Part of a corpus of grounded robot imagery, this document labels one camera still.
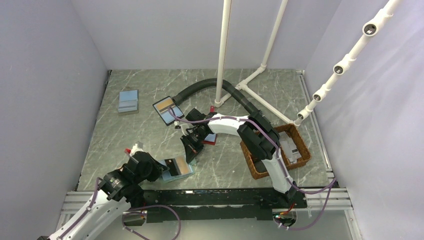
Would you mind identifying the cards in basket right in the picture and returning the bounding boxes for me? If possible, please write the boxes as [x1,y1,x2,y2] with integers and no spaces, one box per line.
[280,139,301,164]

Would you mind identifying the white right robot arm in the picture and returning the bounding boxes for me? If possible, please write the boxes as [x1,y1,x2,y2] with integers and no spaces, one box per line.
[168,108,296,208]

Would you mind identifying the brown wicker basket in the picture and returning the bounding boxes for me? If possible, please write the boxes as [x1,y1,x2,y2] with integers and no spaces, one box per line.
[240,123,311,180]

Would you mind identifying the red card holder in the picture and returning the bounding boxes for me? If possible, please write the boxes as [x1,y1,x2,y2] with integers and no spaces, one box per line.
[202,105,217,146]

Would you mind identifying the white pvc pipe frame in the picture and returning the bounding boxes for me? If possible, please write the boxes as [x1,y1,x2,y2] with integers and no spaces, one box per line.
[214,0,291,123]

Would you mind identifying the grey blue card holder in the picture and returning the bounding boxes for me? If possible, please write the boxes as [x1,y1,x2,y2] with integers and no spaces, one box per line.
[118,89,139,114]

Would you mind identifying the white pipe camera boom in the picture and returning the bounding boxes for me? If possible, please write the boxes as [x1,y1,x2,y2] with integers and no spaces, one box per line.
[293,0,401,126]

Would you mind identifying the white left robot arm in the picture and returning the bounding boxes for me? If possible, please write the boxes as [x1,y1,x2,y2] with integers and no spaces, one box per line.
[39,151,169,240]

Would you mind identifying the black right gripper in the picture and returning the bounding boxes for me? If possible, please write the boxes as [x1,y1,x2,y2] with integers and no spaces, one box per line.
[181,129,209,164]

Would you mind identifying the gold card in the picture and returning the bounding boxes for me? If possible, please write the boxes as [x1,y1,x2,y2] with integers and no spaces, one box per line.
[174,156,192,176]

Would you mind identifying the black card holder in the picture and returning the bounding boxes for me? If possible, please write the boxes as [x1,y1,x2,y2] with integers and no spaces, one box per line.
[152,96,184,126]

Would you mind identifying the black corrugated hose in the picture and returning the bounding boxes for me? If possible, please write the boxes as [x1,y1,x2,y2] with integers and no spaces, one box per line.
[172,78,266,117]

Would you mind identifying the green card holder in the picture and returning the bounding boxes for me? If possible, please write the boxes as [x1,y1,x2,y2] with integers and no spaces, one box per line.
[158,155,195,183]

